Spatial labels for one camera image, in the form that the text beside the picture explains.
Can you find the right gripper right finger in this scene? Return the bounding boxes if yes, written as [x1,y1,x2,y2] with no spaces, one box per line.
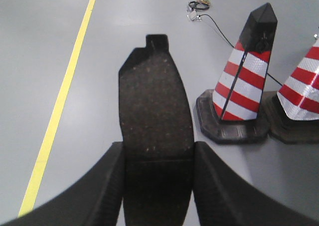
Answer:
[193,141,319,226]

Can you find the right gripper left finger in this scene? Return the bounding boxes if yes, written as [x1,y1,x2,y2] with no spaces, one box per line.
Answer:
[6,142,125,226]

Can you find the brake pad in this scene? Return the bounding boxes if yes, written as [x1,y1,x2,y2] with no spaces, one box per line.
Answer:
[119,34,194,226]

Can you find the red white traffic cone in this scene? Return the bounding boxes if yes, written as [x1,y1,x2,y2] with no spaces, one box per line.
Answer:
[196,2,278,144]
[262,35,319,144]

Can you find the black floor cable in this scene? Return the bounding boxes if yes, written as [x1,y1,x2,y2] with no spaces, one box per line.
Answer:
[199,13,285,87]

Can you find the coloured wire bundle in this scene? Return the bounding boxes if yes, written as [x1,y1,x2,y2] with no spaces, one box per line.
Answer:
[185,0,212,22]

